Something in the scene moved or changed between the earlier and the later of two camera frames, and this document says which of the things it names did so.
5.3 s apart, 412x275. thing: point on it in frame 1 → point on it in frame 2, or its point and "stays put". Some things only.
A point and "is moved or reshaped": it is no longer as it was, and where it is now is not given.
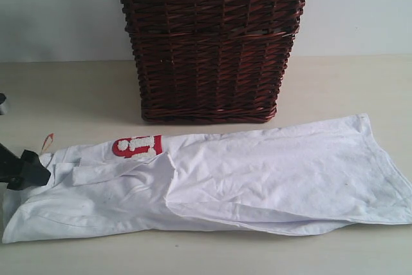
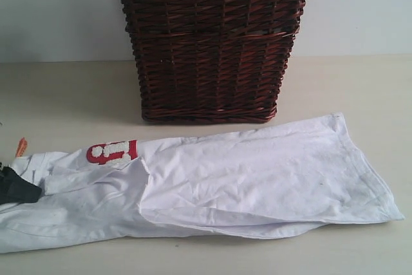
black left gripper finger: (20, 172) → (15, 189)
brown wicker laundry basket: (212, 47) stays put
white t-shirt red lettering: (300, 179) is moved or reshaped
